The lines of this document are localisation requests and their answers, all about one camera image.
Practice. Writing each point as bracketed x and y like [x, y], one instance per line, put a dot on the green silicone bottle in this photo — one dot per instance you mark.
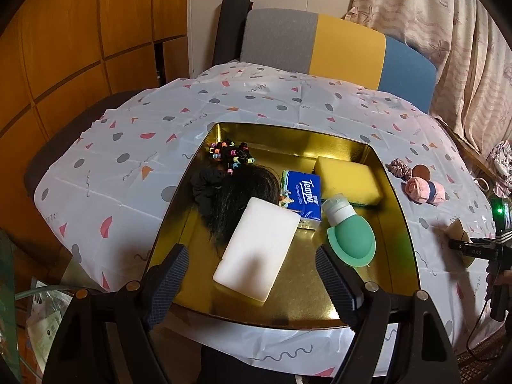
[352, 240]

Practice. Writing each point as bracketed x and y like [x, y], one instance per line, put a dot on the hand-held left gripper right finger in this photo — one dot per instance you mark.
[336, 288]

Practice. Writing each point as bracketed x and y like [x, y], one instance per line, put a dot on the grey yellow blue chair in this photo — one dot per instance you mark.
[348, 44]

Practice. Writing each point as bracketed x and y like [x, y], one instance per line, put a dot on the dark grey chair seat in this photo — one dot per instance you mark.
[60, 144]

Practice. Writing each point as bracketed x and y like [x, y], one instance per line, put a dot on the black chair back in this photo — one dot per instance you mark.
[232, 28]

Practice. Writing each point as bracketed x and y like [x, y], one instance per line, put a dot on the pale printed curtain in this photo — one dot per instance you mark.
[460, 28]

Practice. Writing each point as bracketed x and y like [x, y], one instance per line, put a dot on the black hair piece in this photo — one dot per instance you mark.
[244, 188]

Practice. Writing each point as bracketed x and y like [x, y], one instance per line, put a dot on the white patterned tablecloth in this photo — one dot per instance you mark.
[160, 108]

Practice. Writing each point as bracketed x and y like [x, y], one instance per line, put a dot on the wooden cabinet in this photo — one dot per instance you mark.
[80, 28]

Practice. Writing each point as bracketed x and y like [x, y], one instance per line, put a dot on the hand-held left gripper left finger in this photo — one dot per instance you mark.
[168, 288]

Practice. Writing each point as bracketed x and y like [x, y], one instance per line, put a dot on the yellow sponge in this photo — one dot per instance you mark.
[348, 180]

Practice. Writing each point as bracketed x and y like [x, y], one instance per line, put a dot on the white sponge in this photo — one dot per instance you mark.
[256, 248]

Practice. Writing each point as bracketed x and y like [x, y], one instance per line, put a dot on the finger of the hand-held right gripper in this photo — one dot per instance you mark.
[478, 248]

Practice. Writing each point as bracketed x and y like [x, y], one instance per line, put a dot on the gold metal tray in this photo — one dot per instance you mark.
[304, 296]

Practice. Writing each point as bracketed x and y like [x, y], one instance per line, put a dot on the brown round object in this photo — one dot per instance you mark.
[422, 172]

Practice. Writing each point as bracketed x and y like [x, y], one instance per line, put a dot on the floral cloth bag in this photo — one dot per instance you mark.
[502, 164]

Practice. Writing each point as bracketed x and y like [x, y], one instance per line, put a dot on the mauve scrunchie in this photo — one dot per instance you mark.
[400, 168]

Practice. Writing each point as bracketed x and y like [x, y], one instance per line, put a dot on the blue tissue packet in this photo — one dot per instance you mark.
[302, 196]

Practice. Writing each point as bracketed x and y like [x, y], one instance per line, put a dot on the clear plastic bag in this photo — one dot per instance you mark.
[44, 324]

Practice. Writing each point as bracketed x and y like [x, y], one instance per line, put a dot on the black scrunchie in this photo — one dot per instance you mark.
[204, 188]

